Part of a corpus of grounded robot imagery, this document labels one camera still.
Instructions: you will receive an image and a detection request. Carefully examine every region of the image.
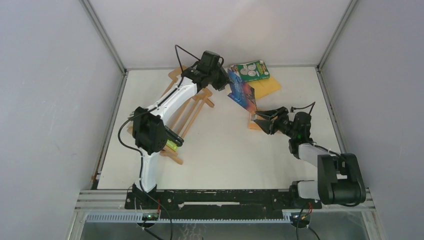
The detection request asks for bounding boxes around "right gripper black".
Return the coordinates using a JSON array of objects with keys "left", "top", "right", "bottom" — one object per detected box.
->
[{"left": 254, "top": 105, "right": 298, "bottom": 139}]

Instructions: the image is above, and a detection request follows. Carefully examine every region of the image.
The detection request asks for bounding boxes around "wooden book rack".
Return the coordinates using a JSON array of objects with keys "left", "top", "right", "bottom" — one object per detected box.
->
[{"left": 127, "top": 65, "right": 216, "bottom": 166}]

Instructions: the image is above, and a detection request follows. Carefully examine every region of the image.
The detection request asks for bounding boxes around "blue Jane Eyre book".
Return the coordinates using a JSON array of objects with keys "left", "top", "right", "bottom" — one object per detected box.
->
[{"left": 225, "top": 68, "right": 257, "bottom": 113}]

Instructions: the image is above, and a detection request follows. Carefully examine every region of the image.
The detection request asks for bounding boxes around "thin dark book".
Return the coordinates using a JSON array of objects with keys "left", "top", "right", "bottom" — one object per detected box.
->
[{"left": 127, "top": 110, "right": 185, "bottom": 147}]

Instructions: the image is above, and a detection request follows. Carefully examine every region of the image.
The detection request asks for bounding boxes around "light green paperback book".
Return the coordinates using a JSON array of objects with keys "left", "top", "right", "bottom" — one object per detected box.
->
[{"left": 166, "top": 139, "right": 179, "bottom": 151}]

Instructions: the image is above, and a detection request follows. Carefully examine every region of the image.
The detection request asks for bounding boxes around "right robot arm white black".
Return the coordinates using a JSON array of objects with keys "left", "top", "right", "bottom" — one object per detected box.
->
[{"left": 254, "top": 106, "right": 367, "bottom": 208}]

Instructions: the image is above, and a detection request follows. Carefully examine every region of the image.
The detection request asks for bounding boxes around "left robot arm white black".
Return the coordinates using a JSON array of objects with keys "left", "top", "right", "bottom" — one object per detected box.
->
[{"left": 132, "top": 50, "right": 230, "bottom": 209}]

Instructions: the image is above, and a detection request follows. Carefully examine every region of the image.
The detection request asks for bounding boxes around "orange booklet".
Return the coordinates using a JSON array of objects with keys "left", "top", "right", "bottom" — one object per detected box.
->
[{"left": 247, "top": 112, "right": 264, "bottom": 131}]

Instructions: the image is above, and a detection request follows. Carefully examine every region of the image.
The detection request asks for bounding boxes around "green Macmillan book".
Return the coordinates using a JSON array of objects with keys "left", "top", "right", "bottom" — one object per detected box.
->
[{"left": 230, "top": 60, "right": 271, "bottom": 82}]

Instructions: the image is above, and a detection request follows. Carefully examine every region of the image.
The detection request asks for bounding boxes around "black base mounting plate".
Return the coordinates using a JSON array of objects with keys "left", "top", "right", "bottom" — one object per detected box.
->
[{"left": 124, "top": 189, "right": 323, "bottom": 220}]

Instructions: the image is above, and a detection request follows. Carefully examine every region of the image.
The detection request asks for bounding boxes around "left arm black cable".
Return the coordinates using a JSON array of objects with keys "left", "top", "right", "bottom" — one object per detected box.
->
[{"left": 117, "top": 44, "right": 203, "bottom": 240}]

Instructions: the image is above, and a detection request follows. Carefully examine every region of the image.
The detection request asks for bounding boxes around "white cable duct strip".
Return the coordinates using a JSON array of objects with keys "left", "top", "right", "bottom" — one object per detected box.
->
[{"left": 85, "top": 212, "right": 293, "bottom": 224}]

